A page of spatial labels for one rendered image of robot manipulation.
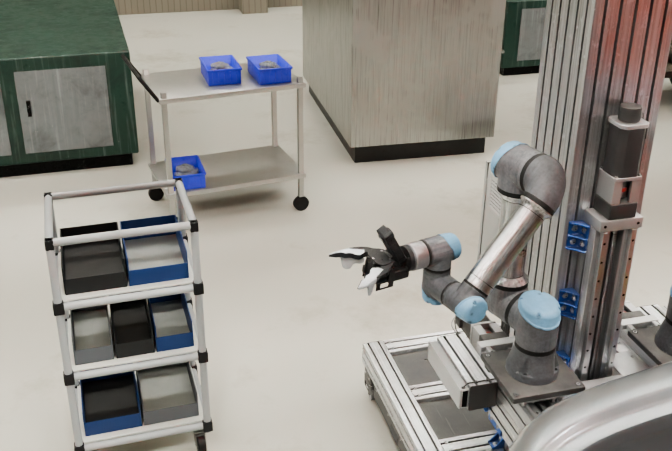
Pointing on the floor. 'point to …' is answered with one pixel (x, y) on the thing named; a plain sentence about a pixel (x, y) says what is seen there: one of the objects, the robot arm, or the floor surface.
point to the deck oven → (405, 46)
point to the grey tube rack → (130, 323)
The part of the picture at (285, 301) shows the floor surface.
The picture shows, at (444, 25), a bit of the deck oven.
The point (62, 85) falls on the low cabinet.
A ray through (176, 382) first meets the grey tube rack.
